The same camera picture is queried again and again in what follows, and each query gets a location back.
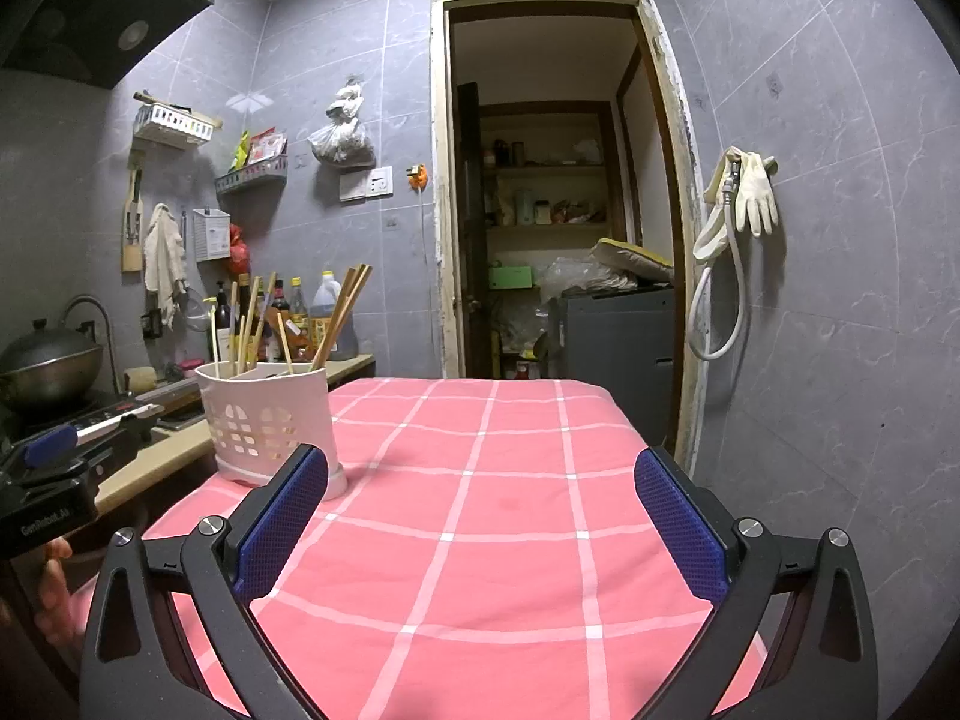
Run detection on bunch of wooden chopsticks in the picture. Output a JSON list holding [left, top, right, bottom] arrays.
[[208, 263, 374, 380]]

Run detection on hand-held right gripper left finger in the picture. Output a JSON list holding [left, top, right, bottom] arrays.
[[79, 444, 331, 720]]

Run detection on person's left hand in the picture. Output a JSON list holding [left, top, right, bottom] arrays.
[[33, 536, 77, 647]]

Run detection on white hanging cloth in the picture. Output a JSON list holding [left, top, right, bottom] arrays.
[[142, 202, 188, 329]]

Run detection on clear hanging plastic bag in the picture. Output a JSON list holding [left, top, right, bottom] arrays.
[[307, 78, 377, 167]]

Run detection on black cooktop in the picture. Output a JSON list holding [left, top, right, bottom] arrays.
[[0, 396, 164, 467]]

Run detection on beige kitchen counter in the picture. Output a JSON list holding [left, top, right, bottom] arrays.
[[93, 351, 377, 520]]

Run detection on grey wall shelf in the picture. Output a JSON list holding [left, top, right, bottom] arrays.
[[214, 157, 289, 195]]

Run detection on wooden wall knife board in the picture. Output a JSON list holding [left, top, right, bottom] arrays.
[[121, 154, 148, 274]]

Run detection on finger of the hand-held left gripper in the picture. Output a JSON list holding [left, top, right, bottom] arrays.
[[13, 424, 81, 470], [52, 414, 157, 492]]

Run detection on white wall socket panel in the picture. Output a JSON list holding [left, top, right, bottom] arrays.
[[338, 164, 395, 203]]

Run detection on white wall basket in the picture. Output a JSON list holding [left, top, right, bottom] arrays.
[[133, 93, 225, 148]]

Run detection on dark grey cabinet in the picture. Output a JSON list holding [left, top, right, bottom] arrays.
[[547, 286, 677, 407]]

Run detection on black range hood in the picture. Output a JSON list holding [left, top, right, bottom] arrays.
[[0, 0, 219, 90]]

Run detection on white hose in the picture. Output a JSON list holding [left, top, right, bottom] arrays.
[[689, 148, 752, 362]]

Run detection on white wall box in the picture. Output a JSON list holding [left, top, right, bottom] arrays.
[[192, 208, 232, 263]]

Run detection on wooden storage shelf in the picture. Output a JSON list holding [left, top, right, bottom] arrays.
[[478, 100, 625, 362]]

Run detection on curved sink faucet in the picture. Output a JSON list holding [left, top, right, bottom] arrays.
[[61, 295, 122, 392]]

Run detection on yellow edged cushion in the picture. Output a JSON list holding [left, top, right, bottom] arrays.
[[592, 237, 677, 287]]

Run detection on white slotted chopstick holder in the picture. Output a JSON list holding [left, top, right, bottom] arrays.
[[194, 360, 349, 500]]

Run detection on colourful snack packets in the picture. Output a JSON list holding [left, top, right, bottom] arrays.
[[229, 128, 289, 170]]

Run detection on dark wooden door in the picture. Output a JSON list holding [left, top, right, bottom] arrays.
[[455, 82, 482, 380]]

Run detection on wooden door frame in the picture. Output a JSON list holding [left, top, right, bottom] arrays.
[[428, 0, 710, 470]]

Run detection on large oil jug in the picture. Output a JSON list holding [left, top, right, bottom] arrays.
[[308, 271, 360, 362]]

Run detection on dark metal wok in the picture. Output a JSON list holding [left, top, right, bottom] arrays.
[[0, 318, 105, 411]]

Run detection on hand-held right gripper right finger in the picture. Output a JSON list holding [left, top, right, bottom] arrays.
[[634, 446, 880, 720]]

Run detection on white rubber gloves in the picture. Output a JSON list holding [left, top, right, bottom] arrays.
[[734, 151, 780, 236]]

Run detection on crumpled clear plastic bags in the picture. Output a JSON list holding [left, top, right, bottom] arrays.
[[535, 255, 640, 302]]

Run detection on pink checked tablecloth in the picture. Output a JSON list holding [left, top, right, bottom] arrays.
[[67, 378, 770, 720]]

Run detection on dark bottle white label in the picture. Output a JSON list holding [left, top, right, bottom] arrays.
[[213, 281, 234, 362]]

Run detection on mesh strainer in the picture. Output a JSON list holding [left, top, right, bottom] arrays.
[[179, 292, 215, 333]]

